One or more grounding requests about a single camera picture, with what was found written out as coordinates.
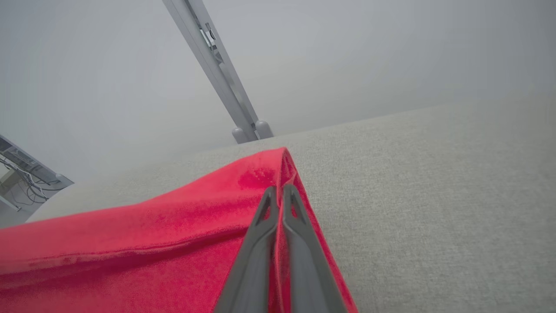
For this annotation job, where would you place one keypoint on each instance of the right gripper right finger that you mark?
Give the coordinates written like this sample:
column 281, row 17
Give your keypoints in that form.
column 308, row 278

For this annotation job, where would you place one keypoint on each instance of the red white striped shirt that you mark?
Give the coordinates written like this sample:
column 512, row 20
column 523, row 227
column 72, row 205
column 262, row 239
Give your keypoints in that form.
column 152, row 243

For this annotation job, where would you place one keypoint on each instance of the grey aluminium frame post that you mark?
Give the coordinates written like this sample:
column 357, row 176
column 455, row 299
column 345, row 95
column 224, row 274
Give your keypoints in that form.
column 213, row 69

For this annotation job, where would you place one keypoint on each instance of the grey metal desk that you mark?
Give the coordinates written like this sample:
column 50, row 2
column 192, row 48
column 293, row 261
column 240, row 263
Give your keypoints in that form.
column 26, row 163

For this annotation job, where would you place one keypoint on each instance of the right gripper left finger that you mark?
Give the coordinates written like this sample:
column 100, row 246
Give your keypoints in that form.
column 254, row 269

